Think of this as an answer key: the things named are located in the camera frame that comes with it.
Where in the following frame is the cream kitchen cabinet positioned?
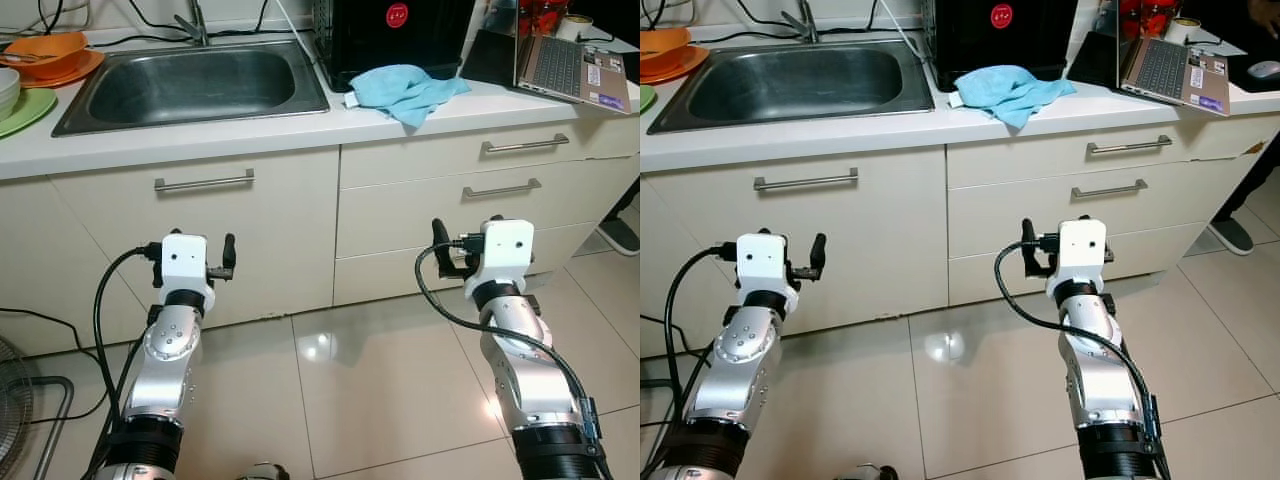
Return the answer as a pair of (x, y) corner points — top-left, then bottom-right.
(640, 95), (1280, 359)
(0, 95), (641, 359)

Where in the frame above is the light blue cloth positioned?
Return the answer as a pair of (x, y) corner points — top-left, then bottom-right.
(955, 64), (1078, 129)
(350, 64), (472, 130)

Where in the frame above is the stainless steel sink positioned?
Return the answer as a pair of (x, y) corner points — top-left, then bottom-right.
(52, 40), (331, 138)
(647, 42), (936, 136)

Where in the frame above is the person in dark trousers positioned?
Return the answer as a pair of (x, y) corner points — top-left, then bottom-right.
(1207, 130), (1280, 257)
(597, 180), (641, 257)

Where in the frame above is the black flat box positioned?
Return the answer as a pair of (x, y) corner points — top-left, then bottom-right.
(1065, 28), (1121, 87)
(460, 28), (519, 87)

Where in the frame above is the black appliance with red sticker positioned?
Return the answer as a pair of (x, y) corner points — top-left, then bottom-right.
(922, 0), (1081, 93)
(312, 0), (477, 94)

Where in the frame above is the open silver laptop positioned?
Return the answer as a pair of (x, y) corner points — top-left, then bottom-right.
(1115, 5), (1233, 117)
(514, 5), (634, 115)

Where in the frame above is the chrome faucet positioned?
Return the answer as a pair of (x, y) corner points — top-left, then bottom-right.
(175, 0), (212, 47)
(780, 0), (819, 45)

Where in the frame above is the orange plate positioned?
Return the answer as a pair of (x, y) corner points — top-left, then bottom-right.
(18, 50), (107, 90)
(640, 45), (709, 85)

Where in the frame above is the grey floor fan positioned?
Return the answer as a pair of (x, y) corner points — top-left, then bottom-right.
(0, 335), (37, 480)

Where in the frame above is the red printed canister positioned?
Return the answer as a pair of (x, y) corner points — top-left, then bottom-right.
(1118, 0), (1181, 39)
(518, 0), (571, 39)

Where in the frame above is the orange bowl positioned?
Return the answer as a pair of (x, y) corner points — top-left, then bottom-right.
(0, 31), (89, 81)
(640, 28), (691, 61)

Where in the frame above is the black mouse pad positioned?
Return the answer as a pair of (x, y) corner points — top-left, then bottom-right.
(1225, 52), (1280, 94)

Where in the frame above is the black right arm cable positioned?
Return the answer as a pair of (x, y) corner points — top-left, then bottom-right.
(415, 236), (601, 446)
(994, 236), (1161, 446)

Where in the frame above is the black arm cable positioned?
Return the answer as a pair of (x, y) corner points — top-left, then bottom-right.
(92, 243), (164, 471)
(415, 236), (601, 446)
(662, 243), (741, 471)
(994, 236), (1161, 446)

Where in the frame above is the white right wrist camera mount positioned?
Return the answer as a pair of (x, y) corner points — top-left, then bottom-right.
(1045, 218), (1111, 299)
(463, 218), (536, 301)

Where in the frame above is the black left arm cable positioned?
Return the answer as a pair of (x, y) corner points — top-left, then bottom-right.
(92, 243), (164, 471)
(662, 243), (741, 471)

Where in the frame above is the steel cabinet handle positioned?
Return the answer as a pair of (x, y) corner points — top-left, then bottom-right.
(1087, 135), (1173, 156)
(753, 167), (860, 192)
(1071, 179), (1149, 200)
(461, 179), (543, 200)
(154, 169), (256, 192)
(481, 134), (571, 155)

